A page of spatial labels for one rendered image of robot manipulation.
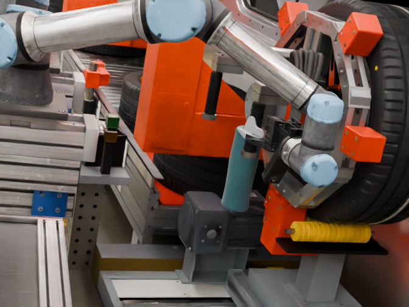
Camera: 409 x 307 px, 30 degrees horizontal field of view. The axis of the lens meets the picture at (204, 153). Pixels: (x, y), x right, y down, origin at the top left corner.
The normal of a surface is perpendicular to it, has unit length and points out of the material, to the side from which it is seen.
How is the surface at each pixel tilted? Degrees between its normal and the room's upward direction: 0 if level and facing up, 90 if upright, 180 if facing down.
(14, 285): 0
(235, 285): 90
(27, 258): 0
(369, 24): 35
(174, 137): 90
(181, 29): 85
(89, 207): 90
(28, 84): 72
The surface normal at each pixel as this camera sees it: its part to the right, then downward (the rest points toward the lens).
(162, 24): -0.07, 0.25
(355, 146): -0.94, -0.06
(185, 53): 0.31, 0.33
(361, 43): 0.15, 0.81
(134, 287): 0.17, -0.94
